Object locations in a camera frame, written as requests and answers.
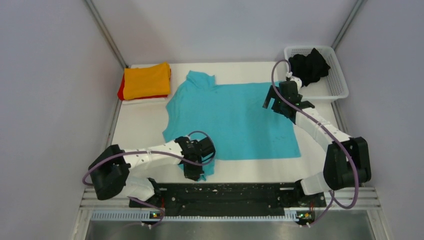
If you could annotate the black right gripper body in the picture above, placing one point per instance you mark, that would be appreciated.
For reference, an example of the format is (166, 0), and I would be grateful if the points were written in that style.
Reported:
(278, 104)

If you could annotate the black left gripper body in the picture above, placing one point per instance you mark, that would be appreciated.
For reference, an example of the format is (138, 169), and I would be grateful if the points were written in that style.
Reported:
(191, 171)

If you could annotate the teal t shirt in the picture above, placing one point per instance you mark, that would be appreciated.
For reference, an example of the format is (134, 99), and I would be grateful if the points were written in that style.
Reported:
(233, 115)

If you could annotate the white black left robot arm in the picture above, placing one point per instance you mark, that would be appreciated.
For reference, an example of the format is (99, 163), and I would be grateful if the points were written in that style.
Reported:
(117, 171)

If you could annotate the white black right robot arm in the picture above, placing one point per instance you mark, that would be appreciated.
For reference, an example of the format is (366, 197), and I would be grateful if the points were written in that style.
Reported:
(347, 161)

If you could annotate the black crumpled t shirt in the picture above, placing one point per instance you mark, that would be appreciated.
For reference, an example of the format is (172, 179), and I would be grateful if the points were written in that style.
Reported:
(309, 68)

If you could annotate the white plastic laundry basket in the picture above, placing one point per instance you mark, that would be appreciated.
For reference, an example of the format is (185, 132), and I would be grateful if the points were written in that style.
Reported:
(329, 88)

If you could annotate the folded white t shirt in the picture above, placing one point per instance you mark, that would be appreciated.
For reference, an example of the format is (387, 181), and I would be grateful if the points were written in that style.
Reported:
(144, 101)

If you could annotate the folded orange t shirt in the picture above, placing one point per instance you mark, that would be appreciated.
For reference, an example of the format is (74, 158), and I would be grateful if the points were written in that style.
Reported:
(148, 81)

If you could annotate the folded red t shirt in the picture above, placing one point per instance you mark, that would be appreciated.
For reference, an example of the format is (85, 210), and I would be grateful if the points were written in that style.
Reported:
(120, 93)

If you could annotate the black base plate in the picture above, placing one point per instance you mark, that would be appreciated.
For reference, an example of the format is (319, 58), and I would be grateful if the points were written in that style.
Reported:
(231, 199)

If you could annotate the right grey frame post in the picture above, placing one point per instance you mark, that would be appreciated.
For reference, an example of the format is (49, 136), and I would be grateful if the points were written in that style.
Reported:
(357, 7)

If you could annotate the aluminium rail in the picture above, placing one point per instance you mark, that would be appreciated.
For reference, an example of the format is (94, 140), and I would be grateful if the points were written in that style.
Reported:
(367, 198)

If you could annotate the grey aluminium frame post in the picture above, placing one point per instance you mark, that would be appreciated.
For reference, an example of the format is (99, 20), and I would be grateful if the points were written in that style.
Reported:
(105, 32)

